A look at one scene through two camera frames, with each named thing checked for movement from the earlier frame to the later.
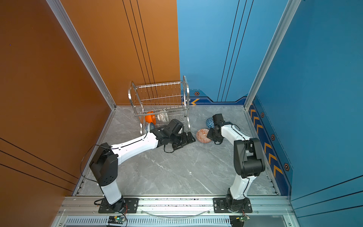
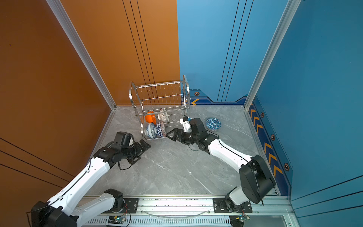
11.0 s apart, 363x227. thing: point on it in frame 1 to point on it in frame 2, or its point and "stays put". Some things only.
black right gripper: [210, 136] to [177, 131]
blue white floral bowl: [149, 126] stays put
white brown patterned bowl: [163, 116] stays put
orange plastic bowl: [150, 118] stays put
